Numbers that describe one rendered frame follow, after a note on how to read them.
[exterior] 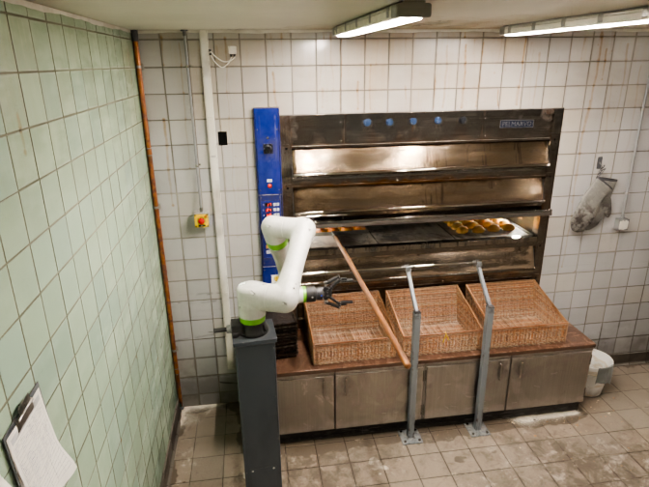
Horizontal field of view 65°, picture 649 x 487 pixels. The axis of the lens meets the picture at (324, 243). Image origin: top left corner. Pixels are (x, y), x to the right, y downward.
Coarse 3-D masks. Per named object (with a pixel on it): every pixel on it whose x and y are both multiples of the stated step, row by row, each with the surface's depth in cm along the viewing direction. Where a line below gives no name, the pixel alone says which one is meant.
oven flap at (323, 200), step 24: (312, 192) 345; (336, 192) 347; (360, 192) 349; (384, 192) 351; (408, 192) 354; (432, 192) 356; (456, 192) 358; (480, 192) 361; (504, 192) 363; (528, 192) 365
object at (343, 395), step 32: (448, 320) 384; (480, 352) 342; (512, 352) 342; (544, 352) 346; (576, 352) 352; (288, 384) 325; (320, 384) 329; (352, 384) 332; (384, 384) 336; (448, 384) 344; (512, 384) 352; (544, 384) 356; (576, 384) 360; (288, 416) 334; (320, 416) 337; (352, 416) 341; (384, 416) 345; (416, 416) 349; (448, 416) 359; (512, 416) 367
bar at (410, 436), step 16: (304, 272) 321; (320, 272) 322; (336, 272) 323; (352, 272) 325; (480, 272) 334; (416, 304) 320; (416, 320) 317; (416, 336) 321; (416, 352) 325; (416, 368) 329; (480, 368) 339; (416, 384) 333; (480, 384) 341; (480, 400) 345; (480, 416) 350; (400, 432) 353; (416, 432) 352; (480, 432) 352
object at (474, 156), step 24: (432, 144) 347; (456, 144) 349; (480, 144) 352; (504, 144) 354; (528, 144) 356; (312, 168) 336; (336, 168) 338; (360, 168) 340; (384, 168) 342; (408, 168) 345; (432, 168) 345; (456, 168) 347; (480, 168) 349; (504, 168) 355
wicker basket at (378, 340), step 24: (312, 312) 365; (336, 312) 367; (360, 312) 370; (384, 312) 353; (312, 336) 330; (336, 336) 361; (360, 336) 360; (384, 336) 358; (312, 360) 332; (336, 360) 331
